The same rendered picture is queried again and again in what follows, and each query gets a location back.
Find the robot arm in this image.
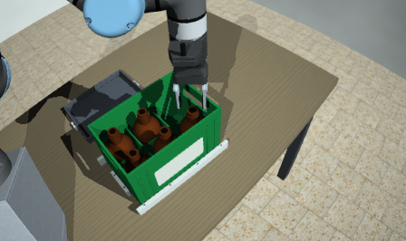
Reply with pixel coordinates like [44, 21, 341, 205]
[0, 0, 207, 187]

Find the green plastic crate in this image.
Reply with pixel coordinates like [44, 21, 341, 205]
[97, 71, 221, 203]

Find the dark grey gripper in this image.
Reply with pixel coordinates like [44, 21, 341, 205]
[167, 13, 208, 109]

